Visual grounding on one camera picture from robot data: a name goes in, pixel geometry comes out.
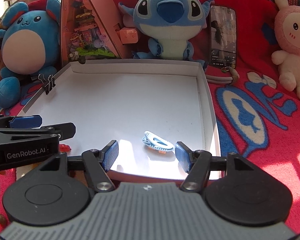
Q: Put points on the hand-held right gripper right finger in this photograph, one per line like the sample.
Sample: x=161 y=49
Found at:
x=182 y=158

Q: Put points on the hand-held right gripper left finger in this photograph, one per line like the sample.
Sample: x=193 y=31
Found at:
x=111 y=153

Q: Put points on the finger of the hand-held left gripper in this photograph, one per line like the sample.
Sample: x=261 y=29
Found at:
x=62 y=129
x=26 y=121

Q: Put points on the white cardboard box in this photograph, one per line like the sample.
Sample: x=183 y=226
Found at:
x=115 y=100

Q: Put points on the small red plastic piece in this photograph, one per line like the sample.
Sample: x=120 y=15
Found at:
x=64 y=147

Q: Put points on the small orange plastic piece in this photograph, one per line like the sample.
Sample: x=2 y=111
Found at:
x=161 y=151

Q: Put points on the small black binder clip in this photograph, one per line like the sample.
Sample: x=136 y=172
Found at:
x=49 y=83

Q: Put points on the round blue mouse plush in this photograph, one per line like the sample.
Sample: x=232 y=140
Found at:
x=27 y=47

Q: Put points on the red printed blanket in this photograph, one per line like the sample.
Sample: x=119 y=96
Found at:
x=265 y=135

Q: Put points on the pink triangular toy box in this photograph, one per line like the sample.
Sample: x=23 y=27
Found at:
x=90 y=30

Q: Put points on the small pink box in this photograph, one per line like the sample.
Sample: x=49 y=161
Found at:
x=128 y=35

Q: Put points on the black smartphone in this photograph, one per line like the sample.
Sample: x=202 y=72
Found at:
x=222 y=37

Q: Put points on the blue alien plush toy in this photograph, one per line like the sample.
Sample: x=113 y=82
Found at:
x=165 y=22

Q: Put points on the pink bunny plush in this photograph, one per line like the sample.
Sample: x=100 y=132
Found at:
x=295 y=42

